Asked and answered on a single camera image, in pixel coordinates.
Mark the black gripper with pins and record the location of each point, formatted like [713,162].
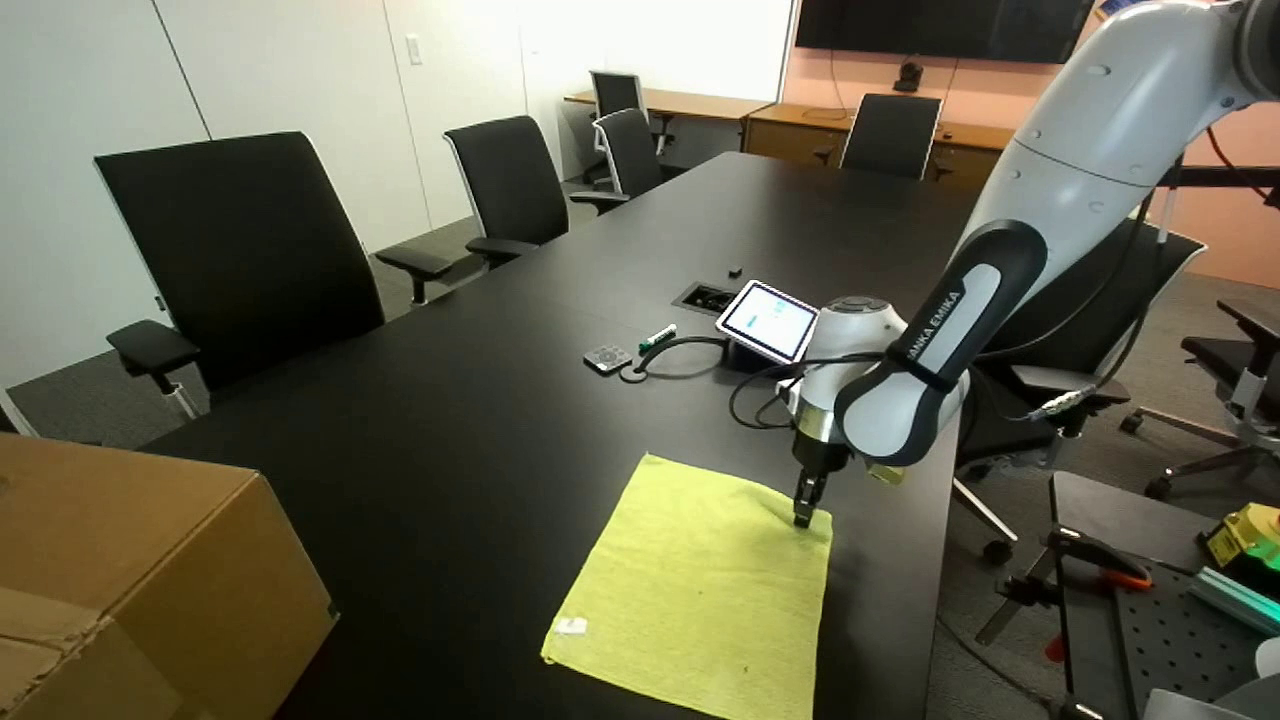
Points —
[822,458]

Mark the yellow towel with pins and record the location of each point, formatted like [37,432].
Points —
[693,603]

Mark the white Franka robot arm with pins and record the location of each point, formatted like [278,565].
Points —
[1093,146]

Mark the white-framed touch panel tablet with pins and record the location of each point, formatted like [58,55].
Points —
[766,321]

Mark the small grey adapter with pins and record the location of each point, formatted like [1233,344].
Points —
[658,338]

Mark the wooden credenza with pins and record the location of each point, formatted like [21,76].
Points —
[801,132]

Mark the black perforated side table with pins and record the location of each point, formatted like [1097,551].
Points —
[1172,655]

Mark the wooden desk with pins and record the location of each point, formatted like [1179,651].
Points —
[693,106]

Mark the teal flat object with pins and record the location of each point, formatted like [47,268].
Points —
[1233,597]

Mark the yellow green small box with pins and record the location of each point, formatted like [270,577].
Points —
[1245,534]

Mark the black webcam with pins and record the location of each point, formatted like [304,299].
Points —
[909,76]

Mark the large black office chair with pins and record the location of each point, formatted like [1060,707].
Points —
[241,255]

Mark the large brown cardboard box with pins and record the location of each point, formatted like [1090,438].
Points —
[122,575]

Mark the black wall television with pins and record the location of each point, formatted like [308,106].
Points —
[932,27]

